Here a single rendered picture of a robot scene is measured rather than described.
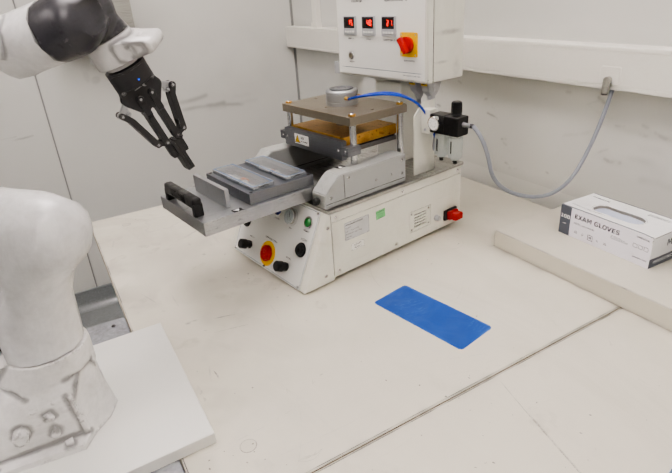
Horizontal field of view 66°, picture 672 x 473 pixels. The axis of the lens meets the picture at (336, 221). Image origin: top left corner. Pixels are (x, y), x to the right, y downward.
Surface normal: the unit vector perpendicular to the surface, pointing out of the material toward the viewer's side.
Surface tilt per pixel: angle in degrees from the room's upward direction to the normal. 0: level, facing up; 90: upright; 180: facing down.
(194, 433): 1
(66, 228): 69
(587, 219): 87
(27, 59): 130
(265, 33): 90
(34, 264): 105
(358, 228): 90
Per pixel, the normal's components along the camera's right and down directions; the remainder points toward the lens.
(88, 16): 0.93, -0.19
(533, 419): -0.06, -0.91
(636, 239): -0.87, 0.22
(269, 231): -0.73, -0.11
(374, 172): 0.63, 0.29
